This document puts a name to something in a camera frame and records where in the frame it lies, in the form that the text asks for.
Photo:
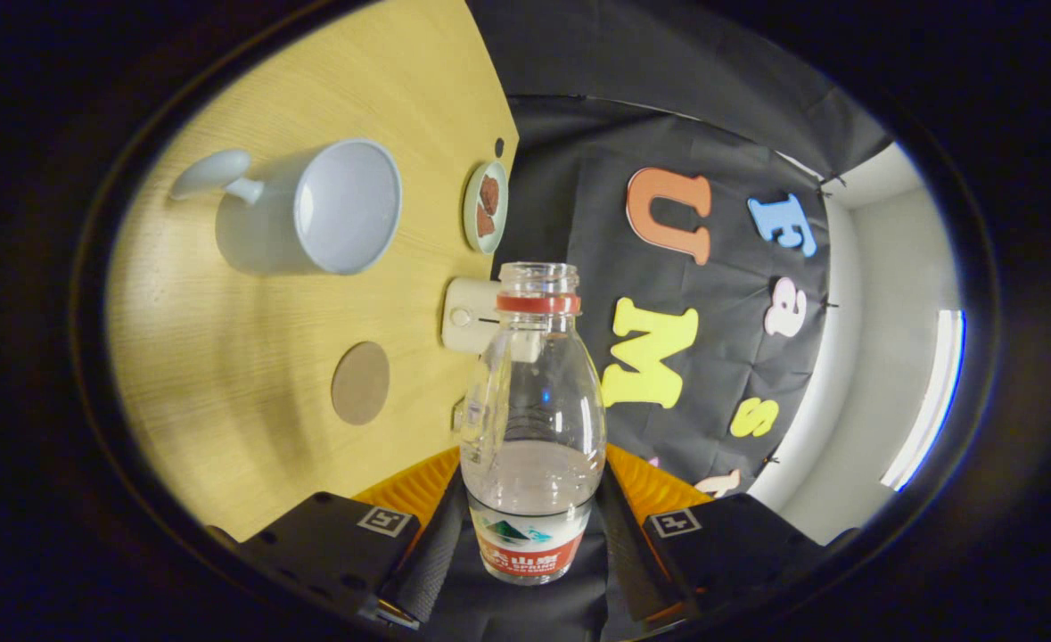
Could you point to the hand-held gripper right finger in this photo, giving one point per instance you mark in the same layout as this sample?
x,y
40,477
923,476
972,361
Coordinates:
x,y
632,562

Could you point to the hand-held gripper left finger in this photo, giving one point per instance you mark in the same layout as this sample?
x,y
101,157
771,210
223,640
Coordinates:
x,y
427,562

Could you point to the clear plastic juice bottle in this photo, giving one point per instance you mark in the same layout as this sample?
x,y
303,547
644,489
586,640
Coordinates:
x,y
532,419

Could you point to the round brown coaster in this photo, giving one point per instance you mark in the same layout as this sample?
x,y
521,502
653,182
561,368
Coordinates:
x,y
360,383

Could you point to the white cup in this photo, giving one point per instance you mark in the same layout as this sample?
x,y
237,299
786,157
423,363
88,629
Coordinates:
x,y
347,209

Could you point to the white toaster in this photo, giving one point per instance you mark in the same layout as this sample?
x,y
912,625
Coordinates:
x,y
467,316

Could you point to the wooden table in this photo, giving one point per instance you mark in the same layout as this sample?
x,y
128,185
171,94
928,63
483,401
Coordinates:
x,y
249,357

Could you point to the ceiling light panel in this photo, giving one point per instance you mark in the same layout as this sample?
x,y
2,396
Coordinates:
x,y
931,401

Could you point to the brown food piece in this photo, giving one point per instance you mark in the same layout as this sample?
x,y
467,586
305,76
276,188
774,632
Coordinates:
x,y
485,221
489,192

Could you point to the pale green plate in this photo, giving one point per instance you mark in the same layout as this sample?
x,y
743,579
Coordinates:
x,y
472,214

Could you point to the black backdrop cloth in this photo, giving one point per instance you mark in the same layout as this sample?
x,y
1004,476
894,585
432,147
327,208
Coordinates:
x,y
668,116

